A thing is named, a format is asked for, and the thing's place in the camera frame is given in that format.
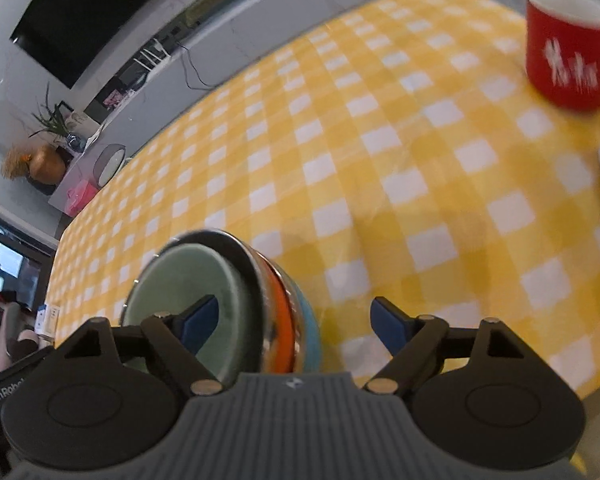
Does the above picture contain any green ceramic bowl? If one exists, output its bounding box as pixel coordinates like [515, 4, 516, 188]
[124, 243, 257, 376]

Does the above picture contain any dark and beige cloth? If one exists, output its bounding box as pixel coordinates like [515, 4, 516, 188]
[0, 302, 43, 361]

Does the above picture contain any dried yellow flower bunch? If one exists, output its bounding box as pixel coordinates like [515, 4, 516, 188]
[1, 145, 33, 181]

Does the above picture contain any marble television cabinet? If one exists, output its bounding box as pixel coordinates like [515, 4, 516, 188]
[47, 0, 406, 218]

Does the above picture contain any glass sliding door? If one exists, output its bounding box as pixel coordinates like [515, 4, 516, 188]
[0, 205, 56, 381]

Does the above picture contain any white cardboard box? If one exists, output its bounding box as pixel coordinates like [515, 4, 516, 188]
[35, 302, 61, 346]

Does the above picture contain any orange steel-lined bowl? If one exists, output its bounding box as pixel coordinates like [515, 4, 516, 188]
[121, 229, 297, 376]

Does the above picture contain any pink storage box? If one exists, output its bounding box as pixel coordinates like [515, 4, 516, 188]
[62, 180, 98, 217]

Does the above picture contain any red mug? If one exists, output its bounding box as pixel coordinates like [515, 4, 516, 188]
[524, 0, 600, 111]

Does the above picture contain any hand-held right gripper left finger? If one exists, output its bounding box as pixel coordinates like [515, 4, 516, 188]
[62, 294, 221, 395]

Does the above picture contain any yellow checked tablecloth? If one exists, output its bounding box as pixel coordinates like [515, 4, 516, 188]
[45, 0, 600, 401]

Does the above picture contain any green leafy plant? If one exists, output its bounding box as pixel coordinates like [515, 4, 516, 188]
[30, 82, 76, 136]

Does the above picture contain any gold vase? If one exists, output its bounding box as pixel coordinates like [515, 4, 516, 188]
[27, 144, 67, 183]

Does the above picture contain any blue steel-lined bowl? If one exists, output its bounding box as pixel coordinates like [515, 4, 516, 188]
[260, 255, 323, 375]

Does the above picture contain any small grey stool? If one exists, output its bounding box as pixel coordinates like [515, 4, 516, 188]
[92, 143, 127, 188]

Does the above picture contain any black cable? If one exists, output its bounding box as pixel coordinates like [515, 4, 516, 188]
[180, 47, 216, 90]

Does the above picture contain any white router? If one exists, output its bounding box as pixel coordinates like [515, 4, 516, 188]
[135, 40, 173, 68]

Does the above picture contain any black wall television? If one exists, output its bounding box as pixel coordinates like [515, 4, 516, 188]
[10, 0, 201, 90]

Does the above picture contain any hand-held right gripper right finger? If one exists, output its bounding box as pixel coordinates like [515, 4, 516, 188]
[367, 296, 536, 396]

